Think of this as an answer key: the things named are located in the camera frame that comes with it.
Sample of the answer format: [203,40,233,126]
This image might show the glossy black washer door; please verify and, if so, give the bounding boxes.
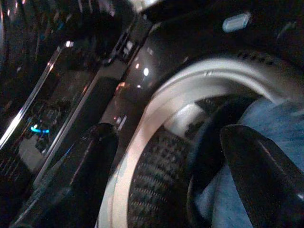
[0,0,148,228]

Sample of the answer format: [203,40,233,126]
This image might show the blue cloth garment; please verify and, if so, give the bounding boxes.
[194,97,304,228]

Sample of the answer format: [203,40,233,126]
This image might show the small white washer latch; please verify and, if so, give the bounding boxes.
[222,13,250,33]

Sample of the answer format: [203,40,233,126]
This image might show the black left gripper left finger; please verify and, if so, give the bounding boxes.
[10,122,120,228]

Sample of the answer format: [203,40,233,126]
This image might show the perforated steel washer drum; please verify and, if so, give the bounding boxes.
[128,95,238,228]

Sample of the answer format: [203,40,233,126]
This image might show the white washer door seal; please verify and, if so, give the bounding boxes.
[95,58,304,228]

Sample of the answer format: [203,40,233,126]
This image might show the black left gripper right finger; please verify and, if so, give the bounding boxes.
[219,124,304,228]

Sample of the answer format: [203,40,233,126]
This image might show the black front-load washing machine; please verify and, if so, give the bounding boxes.
[95,0,304,228]

